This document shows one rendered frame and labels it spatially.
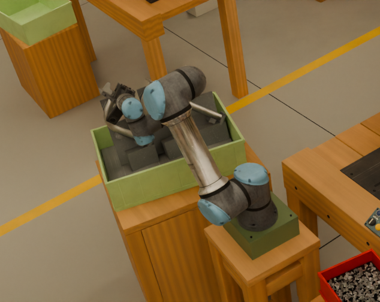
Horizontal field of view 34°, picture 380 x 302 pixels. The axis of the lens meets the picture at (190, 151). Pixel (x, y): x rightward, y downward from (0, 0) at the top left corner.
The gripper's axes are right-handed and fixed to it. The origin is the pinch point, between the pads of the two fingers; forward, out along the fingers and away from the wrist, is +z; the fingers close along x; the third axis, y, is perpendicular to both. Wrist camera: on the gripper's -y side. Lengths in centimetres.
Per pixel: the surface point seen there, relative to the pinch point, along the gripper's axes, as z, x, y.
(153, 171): -19.3, -24.0, -19.2
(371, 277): -99, -81, -9
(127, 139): 5.8, -15.5, -15.3
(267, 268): -75, -59, -26
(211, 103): 2.7, -42.5, 16.0
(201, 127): -0.3, -42.3, 4.1
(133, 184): -16.8, -19.4, -28.3
